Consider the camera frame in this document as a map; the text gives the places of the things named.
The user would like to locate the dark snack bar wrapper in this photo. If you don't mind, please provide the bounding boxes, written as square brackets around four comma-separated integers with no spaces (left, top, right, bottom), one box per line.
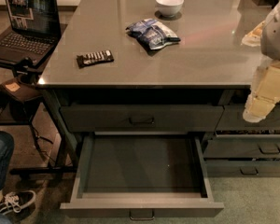
[77,49,114,68]

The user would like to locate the dark pouch with sticky note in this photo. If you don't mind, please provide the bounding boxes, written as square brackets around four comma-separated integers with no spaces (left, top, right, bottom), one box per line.
[0,77,41,104]

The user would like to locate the closed grey top drawer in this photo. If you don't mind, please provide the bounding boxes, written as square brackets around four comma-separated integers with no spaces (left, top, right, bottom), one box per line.
[60,105,223,133]

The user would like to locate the right bottom grey drawer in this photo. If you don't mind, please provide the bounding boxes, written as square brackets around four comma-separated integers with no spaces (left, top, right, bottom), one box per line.
[205,160,280,177]

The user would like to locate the right top grey drawer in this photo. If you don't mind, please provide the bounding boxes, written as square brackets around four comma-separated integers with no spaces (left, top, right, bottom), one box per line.
[217,105,280,131]

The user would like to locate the blue chip bag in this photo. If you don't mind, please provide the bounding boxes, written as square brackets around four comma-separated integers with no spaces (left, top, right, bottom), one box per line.
[126,19,181,50]

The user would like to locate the white ceramic bowl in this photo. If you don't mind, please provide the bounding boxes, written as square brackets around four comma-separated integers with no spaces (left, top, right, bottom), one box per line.
[156,0,184,17]

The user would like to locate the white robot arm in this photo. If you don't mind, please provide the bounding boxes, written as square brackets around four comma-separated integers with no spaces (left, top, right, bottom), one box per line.
[242,0,280,123]

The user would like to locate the black open laptop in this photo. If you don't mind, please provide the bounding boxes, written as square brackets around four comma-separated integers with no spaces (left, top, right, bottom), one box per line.
[0,0,62,67]

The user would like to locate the open grey middle drawer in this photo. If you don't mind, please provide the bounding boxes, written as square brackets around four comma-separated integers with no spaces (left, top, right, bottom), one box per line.
[61,134,224,220]

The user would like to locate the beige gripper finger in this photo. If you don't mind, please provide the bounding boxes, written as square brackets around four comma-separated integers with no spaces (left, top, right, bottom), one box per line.
[243,94,275,123]
[242,21,264,47]

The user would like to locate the right middle grey drawer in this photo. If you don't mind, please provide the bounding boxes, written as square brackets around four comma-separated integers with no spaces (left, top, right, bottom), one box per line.
[203,134,280,159]

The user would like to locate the black laptop stand cart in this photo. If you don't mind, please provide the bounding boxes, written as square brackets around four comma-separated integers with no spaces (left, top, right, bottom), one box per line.
[0,23,78,176]

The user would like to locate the black white sneaker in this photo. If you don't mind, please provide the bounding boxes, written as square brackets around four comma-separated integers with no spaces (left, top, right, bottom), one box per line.
[0,190,36,215]

